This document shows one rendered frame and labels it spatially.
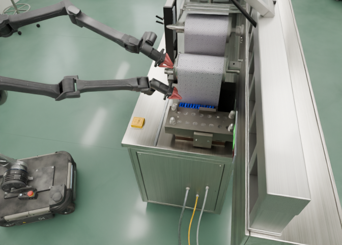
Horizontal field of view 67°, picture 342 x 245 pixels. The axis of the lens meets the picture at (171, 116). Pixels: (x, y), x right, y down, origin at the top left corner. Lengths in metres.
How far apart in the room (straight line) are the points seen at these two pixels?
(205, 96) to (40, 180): 1.53
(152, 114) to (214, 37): 0.59
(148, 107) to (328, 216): 1.22
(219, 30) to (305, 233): 1.09
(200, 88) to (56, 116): 2.08
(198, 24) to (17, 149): 2.25
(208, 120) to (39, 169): 1.55
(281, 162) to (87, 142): 2.39
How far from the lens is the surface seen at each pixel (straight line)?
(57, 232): 2.45
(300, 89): 1.12
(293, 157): 0.61
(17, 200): 2.43
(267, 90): 0.74
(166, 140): 1.53
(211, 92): 1.47
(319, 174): 0.89
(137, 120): 1.62
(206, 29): 1.53
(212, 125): 1.44
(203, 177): 1.70
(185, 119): 1.46
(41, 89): 1.39
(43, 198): 2.33
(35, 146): 3.01
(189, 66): 1.38
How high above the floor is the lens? 2.13
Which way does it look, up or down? 48 degrees down
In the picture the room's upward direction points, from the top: 3 degrees counter-clockwise
